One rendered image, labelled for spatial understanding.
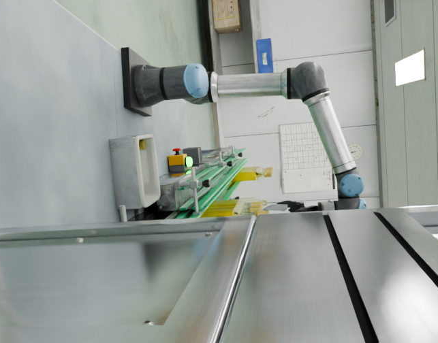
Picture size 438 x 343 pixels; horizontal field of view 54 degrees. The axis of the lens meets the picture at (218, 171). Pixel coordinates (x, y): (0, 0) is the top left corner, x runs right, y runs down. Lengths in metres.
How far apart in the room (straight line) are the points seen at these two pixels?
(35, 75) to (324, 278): 0.83
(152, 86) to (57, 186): 0.60
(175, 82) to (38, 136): 0.63
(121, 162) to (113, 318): 1.01
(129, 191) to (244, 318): 1.07
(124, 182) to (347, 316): 1.10
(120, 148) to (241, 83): 0.54
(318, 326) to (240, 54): 7.29
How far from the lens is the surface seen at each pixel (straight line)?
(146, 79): 1.54
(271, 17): 7.59
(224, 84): 1.63
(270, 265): 0.41
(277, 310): 0.32
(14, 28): 1.03
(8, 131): 0.95
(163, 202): 1.52
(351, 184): 1.45
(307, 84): 1.47
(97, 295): 0.42
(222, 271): 0.40
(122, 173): 1.35
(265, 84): 1.61
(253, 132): 7.45
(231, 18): 6.99
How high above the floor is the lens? 1.29
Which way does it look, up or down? 10 degrees down
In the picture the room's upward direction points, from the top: 86 degrees clockwise
